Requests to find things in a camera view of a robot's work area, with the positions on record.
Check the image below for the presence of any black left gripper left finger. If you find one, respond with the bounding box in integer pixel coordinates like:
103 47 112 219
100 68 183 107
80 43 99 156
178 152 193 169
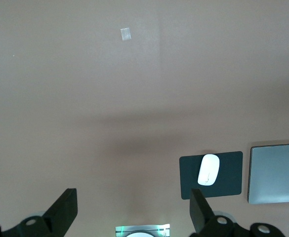
0 188 79 237

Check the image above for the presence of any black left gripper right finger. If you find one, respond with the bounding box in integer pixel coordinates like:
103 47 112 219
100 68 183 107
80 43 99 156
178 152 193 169
189 188 286 237

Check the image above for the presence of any white computer mouse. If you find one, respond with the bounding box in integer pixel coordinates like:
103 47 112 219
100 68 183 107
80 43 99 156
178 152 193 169
197 154 220 187

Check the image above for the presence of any black mouse pad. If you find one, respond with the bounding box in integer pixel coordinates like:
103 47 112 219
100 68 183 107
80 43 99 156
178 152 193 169
179 151 244 200

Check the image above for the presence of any grey Apple laptop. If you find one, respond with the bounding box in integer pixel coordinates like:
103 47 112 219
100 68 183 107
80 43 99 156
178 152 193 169
247 143 289 205

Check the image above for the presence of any clear tape piece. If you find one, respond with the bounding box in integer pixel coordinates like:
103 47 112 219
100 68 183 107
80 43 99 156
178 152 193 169
120 28 132 41

